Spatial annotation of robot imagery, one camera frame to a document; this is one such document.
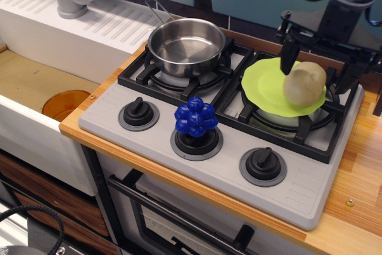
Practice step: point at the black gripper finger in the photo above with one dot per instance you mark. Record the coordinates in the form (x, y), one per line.
(348, 76)
(288, 55)

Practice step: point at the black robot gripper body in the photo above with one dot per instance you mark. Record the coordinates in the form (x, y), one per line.
(341, 39)

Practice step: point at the beige toy potato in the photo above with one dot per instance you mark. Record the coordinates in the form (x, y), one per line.
(305, 83)

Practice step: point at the blue toy blueberry cluster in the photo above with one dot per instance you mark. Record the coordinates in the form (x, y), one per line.
(195, 118)

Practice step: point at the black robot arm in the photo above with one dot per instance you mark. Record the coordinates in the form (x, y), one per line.
(354, 9)

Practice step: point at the light green plastic plate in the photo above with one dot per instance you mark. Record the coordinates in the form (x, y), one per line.
(262, 84)

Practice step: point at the stainless steel pot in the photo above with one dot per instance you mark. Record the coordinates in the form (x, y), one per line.
(186, 48)

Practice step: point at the black right stove knob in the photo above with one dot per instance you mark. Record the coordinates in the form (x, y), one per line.
(263, 167)

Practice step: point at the black stove knob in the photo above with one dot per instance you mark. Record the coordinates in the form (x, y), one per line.
(263, 167)
(138, 115)
(197, 148)

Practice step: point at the grey toy stove top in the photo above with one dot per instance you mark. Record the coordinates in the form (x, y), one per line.
(226, 130)

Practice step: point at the black middle stove knob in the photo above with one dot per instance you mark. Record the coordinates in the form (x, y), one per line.
(197, 148)

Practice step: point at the black left stove knob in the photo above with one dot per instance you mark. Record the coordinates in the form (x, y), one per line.
(138, 115)

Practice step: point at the black right burner grate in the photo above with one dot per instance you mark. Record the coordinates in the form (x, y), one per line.
(316, 136)

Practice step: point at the black burner grate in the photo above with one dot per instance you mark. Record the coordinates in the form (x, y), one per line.
(144, 79)
(316, 136)

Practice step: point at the black left burner grate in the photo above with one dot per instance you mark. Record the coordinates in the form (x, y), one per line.
(144, 79)

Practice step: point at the white toy sink unit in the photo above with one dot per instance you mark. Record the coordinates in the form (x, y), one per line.
(43, 54)

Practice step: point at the orange translucent plastic bowl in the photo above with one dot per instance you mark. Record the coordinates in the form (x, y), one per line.
(59, 106)

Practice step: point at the black oven door handle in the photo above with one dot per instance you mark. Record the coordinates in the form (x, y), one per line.
(127, 187)

